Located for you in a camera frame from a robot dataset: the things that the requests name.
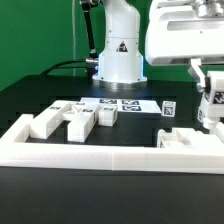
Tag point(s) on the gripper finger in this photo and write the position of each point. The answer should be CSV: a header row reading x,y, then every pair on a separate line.
x,y
196,72

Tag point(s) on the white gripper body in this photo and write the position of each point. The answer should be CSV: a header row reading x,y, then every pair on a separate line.
x,y
175,35

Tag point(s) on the white chair seat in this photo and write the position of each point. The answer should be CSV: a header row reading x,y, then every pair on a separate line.
x,y
187,138

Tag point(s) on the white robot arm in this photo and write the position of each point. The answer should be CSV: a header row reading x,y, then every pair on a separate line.
x,y
120,64

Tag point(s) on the white chair back part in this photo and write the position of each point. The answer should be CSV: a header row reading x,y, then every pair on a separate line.
x,y
81,119

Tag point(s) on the white long chair part left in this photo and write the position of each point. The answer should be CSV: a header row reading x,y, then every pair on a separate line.
x,y
43,125

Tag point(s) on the white tag base sheet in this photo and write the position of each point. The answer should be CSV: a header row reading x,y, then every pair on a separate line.
x,y
127,105

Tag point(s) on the white U-shaped fence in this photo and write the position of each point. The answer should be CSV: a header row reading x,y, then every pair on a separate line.
x,y
16,151

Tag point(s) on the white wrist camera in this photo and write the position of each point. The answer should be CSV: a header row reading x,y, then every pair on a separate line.
x,y
170,3

